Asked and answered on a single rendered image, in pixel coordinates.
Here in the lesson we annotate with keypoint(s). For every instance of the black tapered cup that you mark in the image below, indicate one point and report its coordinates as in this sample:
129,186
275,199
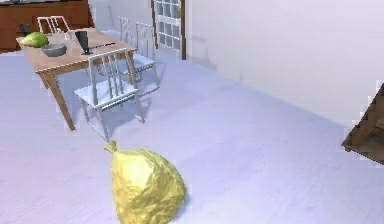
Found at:
83,40

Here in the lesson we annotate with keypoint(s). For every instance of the dark brown wooden furniture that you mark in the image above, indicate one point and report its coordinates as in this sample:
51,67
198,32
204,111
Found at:
368,130

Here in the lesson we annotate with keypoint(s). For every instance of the yellow tied garbage bag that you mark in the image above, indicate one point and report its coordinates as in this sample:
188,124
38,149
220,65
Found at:
146,186

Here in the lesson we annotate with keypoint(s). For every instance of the grey mixing bowl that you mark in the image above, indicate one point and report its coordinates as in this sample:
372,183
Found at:
54,50

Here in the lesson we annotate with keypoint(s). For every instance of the green lettuce head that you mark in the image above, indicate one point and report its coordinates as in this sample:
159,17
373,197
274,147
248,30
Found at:
35,40

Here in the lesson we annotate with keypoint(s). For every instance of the small black object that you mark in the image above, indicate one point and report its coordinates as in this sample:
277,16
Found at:
24,29

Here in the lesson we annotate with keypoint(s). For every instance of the white slatted chair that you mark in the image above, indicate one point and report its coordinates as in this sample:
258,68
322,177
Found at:
145,56
106,91
53,24
125,30

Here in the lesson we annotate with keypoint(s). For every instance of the white paned door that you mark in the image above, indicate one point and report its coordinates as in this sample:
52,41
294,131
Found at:
168,23

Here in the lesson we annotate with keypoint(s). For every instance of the light wooden dining table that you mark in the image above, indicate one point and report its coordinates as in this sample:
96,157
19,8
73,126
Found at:
63,58

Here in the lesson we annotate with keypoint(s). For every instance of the brown wooden cabinet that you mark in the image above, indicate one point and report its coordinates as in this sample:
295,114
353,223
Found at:
43,13

